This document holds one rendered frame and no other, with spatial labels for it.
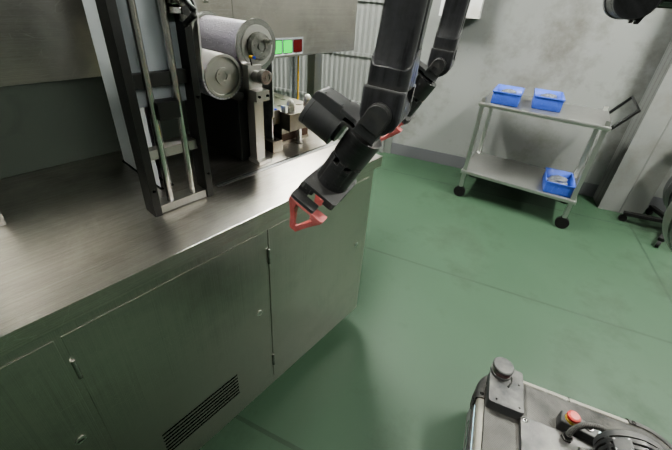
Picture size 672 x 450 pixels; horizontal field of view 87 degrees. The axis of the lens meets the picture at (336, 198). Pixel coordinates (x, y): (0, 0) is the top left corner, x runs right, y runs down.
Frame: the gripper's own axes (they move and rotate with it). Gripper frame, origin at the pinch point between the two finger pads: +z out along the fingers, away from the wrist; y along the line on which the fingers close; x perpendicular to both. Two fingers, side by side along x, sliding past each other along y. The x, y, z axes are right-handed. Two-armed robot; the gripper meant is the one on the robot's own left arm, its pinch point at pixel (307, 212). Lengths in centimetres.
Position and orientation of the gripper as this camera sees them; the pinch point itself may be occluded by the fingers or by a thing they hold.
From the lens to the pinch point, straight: 65.2
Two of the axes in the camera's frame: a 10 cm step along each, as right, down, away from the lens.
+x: 7.7, 6.4, -0.3
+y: -4.0, 4.4, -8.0
